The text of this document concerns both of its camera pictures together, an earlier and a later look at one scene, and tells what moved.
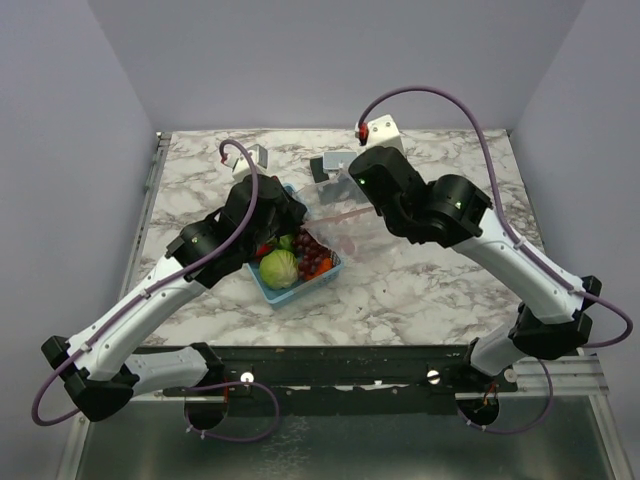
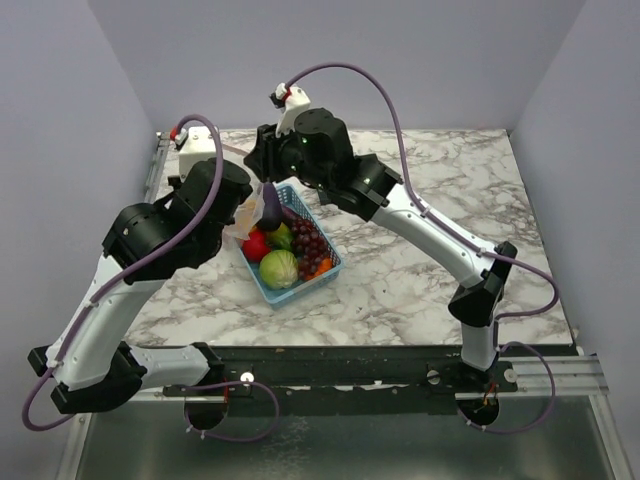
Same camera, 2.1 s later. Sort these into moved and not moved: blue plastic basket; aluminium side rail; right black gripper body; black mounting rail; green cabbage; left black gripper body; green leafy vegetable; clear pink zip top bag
Moved: left black gripper body; right black gripper body; clear pink zip top bag
Not moved: blue plastic basket; black mounting rail; aluminium side rail; green cabbage; green leafy vegetable
